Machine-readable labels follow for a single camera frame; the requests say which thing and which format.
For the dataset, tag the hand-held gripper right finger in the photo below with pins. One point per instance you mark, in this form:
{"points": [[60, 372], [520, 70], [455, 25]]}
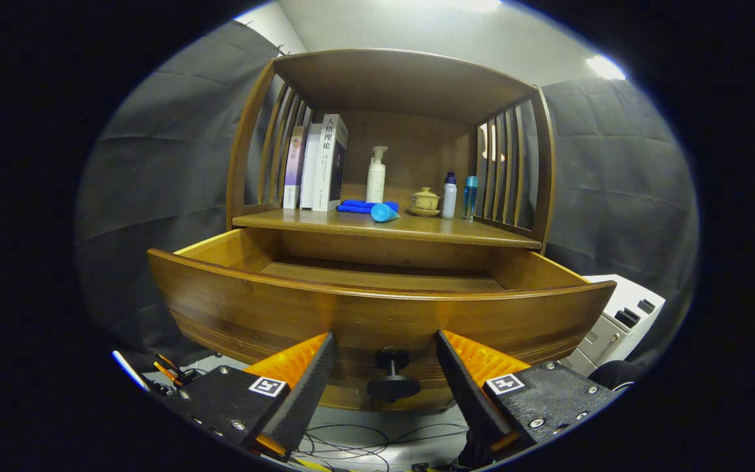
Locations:
{"points": [[466, 387]]}

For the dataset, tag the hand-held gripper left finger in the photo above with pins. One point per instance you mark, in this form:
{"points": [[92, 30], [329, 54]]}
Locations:
{"points": [[305, 387]]}

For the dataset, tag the wooden drawer with black knob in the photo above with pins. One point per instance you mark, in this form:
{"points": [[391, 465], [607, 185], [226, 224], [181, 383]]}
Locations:
{"points": [[286, 314]]}

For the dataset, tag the blue cosmetic tube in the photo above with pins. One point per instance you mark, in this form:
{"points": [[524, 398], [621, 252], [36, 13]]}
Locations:
{"points": [[384, 212]]}

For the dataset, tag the wooden countertop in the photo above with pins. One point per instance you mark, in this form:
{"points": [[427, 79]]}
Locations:
{"points": [[469, 229]]}

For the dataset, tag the white filing cabinet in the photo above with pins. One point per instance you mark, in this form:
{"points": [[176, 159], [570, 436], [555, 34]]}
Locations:
{"points": [[620, 314]]}

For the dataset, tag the wooden cabinet with slatted sides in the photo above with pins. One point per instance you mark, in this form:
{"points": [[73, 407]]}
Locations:
{"points": [[404, 78]]}

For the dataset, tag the orange and black tool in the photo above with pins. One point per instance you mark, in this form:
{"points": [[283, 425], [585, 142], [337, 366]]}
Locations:
{"points": [[171, 370]]}

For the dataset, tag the black office chair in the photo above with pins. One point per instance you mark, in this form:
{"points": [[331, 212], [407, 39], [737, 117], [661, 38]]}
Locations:
{"points": [[613, 375]]}

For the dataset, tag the blue folded cloth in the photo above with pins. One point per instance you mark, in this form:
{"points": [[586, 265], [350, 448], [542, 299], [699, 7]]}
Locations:
{"points": [[354, 206]]}

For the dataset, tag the clear blue bottle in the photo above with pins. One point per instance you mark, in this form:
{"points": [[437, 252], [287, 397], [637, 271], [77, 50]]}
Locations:
{"points": [[470, 200]]}

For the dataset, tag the white bottle with dark cap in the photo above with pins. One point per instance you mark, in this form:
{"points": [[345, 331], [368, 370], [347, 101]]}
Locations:
{"points": [[449, 200]]}

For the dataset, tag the yellow lidded teacup with saucer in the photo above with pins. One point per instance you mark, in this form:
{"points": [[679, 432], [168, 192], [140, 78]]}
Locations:
{"points": [[425, 200]]}

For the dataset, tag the white pump bottle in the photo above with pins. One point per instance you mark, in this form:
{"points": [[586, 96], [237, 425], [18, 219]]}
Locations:
{"points": [[376, 180]]}

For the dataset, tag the thin white book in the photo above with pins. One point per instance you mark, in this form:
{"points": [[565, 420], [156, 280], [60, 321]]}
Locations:
{"points": [[310, 167]]}

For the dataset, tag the purple spine book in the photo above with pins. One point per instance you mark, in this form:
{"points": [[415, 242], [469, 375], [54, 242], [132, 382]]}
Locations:
{"points": [[293, 167]]}

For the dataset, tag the thick white and black book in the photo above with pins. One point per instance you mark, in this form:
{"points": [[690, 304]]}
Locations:
{"points": [[330, 164]]}

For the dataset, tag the small ceiling light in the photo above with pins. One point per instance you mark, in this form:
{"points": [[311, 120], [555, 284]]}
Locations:
{"points": [[605, 67]]}

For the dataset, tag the large round ceiling light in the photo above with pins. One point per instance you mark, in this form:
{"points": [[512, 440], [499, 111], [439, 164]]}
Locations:
{"points": [[476, 4]]}

